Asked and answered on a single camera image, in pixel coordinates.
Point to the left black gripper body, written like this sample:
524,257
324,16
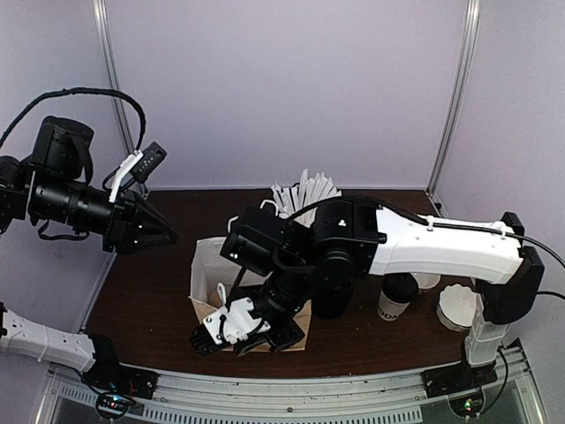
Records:
117,234

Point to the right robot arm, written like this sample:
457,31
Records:
352,237

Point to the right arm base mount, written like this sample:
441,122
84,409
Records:
462,384

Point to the aluminium front rail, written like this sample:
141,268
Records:
398,397

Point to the brown paper bag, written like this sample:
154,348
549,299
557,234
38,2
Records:
212,269

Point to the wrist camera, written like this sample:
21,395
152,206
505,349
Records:
228,326
138,166

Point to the white paper coffee cup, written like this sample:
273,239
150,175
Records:
390,310

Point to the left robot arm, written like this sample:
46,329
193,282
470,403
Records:
52,189

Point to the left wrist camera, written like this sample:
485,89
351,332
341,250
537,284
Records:
138,166

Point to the white round bowl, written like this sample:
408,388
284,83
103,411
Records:
426,281

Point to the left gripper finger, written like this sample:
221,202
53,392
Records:
148,241
143,217

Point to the black cup lid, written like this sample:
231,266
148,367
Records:
401,287

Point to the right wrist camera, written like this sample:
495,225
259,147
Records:
228,326

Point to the stack of black lids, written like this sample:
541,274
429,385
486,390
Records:
331,303

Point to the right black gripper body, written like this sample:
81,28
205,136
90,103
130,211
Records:
291,336

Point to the bundle of wrapped straws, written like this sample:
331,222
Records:
307,190

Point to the metal wall post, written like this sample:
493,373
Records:
463,69
101,21

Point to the left metal wall post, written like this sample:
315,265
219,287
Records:
101,21

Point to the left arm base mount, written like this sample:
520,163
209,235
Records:
119,390

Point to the right metal wall post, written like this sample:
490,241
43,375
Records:
463,69

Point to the white scalloped bowl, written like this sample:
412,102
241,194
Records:
456,307

